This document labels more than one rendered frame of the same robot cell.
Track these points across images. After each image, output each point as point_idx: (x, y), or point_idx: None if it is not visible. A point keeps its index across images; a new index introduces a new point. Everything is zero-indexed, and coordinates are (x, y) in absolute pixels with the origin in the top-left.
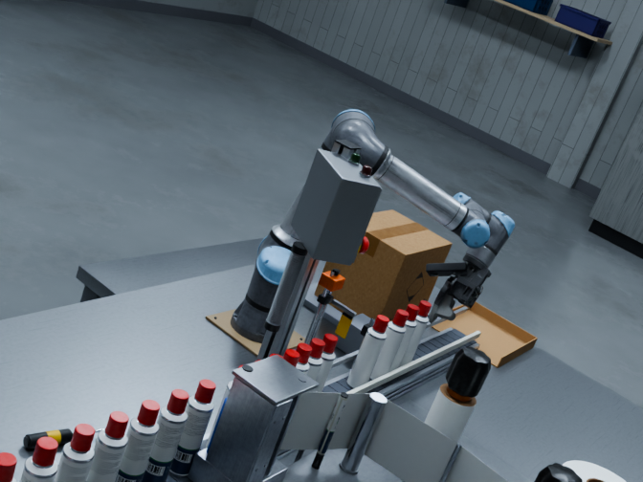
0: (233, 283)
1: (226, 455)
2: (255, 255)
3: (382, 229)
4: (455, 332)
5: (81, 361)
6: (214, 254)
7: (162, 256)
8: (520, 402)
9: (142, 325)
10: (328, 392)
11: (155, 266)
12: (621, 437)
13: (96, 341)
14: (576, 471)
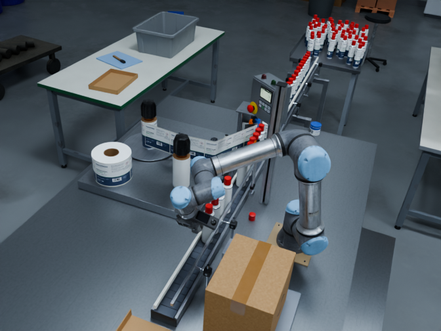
0: (333, 282)
1: None
2: None
3: (264, 259)
4: (172, 311)
5: (329, 182)
6: (369, 310)
7: (384, 279)
8: (117, 281)
9: (333, 213)
10: (235, 199)
11: (376, 265)
12: (35, 289)
13: (335, 194)
14: (122, 156)
